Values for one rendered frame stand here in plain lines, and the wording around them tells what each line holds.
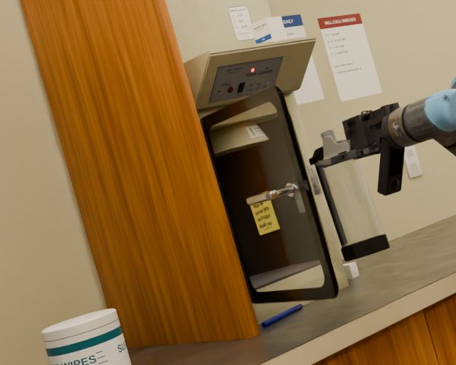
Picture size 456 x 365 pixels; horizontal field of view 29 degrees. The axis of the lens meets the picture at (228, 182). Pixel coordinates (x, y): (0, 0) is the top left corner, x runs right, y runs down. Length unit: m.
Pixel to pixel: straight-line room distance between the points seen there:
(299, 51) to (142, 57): 0.37
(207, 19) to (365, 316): 0.74
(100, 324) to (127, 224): 0.53
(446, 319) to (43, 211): 0.94
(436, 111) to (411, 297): 0.39
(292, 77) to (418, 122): 0.47
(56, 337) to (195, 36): 0.76
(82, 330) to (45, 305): 0.63
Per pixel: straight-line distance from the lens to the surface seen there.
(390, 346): 1.76
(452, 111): 1.58
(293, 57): 1.97
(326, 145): 1.79
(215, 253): 1.75
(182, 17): 1.92
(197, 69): 1.81
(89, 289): 2.15
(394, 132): 1.67
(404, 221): 2.93
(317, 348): 1.58
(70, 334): 1.47
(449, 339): 1.90
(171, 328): 1.94
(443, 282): 1.85
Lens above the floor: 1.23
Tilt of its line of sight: 1 degrees up
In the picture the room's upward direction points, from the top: 16 degrees counter-clockwise
